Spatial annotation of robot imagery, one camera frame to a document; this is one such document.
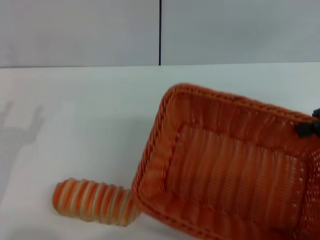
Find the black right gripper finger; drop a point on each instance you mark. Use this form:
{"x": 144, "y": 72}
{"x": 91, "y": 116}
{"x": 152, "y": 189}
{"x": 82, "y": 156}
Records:
{"x": 317, "y": 112}
{"x": 307, "y": 129}

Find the orange woven plastic basket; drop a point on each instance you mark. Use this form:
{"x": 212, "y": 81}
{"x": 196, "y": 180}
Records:
{"x": 225, "y": 175}

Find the orange white striped bread roll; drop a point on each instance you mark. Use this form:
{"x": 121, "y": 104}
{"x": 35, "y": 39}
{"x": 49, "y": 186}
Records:
{"x": 87, "y": 200}

